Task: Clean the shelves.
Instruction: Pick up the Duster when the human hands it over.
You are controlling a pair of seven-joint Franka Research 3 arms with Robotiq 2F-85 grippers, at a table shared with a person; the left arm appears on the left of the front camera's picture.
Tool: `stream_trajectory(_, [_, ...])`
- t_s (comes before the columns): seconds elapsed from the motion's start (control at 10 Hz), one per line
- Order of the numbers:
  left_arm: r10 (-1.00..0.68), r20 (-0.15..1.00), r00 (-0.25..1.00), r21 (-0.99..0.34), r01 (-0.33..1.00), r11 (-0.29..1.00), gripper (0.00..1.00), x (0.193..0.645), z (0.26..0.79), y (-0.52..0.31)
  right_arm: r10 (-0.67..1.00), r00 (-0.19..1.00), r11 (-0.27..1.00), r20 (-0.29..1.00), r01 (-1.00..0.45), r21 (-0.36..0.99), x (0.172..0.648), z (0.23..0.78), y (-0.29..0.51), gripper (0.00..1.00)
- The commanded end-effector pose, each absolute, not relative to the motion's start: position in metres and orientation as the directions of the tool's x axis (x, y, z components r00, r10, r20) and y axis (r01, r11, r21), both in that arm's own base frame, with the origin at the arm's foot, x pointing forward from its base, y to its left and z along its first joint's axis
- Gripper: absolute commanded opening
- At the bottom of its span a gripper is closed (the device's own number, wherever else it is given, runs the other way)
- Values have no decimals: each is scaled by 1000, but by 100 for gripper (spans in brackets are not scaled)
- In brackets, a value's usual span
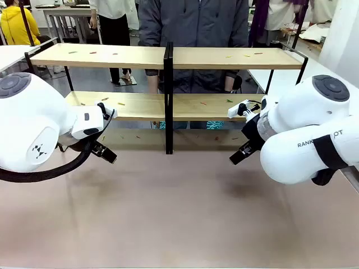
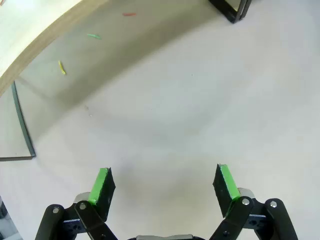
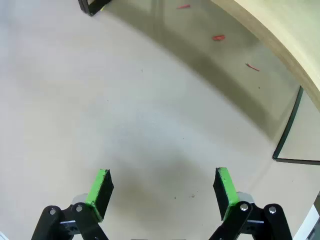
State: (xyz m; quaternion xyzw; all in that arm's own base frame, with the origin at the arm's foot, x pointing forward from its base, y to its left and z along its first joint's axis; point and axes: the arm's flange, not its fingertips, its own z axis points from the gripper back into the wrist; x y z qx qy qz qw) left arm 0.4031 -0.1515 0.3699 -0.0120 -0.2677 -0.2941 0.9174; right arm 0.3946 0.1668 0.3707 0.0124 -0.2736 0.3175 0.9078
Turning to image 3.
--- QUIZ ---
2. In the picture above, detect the light wooden shelf board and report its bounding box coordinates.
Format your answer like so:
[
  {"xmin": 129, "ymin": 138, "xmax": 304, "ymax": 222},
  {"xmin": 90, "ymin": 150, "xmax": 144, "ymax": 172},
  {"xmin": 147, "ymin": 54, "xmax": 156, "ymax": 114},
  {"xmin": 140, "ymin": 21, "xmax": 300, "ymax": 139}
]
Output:
[{"xmin": 211, "ymin": 0, "xmax": 320, "ymax": 112}]

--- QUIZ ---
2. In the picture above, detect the black metal shelf frame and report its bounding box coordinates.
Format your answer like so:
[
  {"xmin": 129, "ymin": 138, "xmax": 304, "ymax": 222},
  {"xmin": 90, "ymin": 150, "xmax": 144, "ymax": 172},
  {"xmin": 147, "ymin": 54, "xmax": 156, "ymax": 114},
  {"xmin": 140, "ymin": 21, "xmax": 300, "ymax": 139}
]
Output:
[{"xmin": 77, "ymin": 0, "xmax": 113, "ymax": 18}]

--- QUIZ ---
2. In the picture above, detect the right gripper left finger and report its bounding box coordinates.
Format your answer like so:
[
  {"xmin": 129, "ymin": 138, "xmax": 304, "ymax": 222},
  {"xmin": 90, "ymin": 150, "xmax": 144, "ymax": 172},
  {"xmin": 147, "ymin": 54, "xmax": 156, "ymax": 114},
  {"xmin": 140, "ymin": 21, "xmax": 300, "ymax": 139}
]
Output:
[{"xmin": 31, "ymin": 168, "xmax": 115, "ymax": 240}]

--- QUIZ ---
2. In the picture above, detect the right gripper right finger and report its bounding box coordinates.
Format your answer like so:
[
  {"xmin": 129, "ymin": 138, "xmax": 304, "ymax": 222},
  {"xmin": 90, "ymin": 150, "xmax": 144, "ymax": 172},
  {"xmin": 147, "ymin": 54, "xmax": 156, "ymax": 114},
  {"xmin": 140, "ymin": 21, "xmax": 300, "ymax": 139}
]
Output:
[{"xmin": 208, "ymin": 166, "xmax": 293, "ymax": 240}]

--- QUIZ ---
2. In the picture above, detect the thin red scrap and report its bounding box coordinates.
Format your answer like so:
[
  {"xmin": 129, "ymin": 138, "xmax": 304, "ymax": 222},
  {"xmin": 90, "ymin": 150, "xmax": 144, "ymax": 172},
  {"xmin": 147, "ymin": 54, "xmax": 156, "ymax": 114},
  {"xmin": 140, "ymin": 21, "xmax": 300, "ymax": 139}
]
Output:
[{"xmin": 245, "ymin": 62, "xmax": 261, "ymax": 72}]

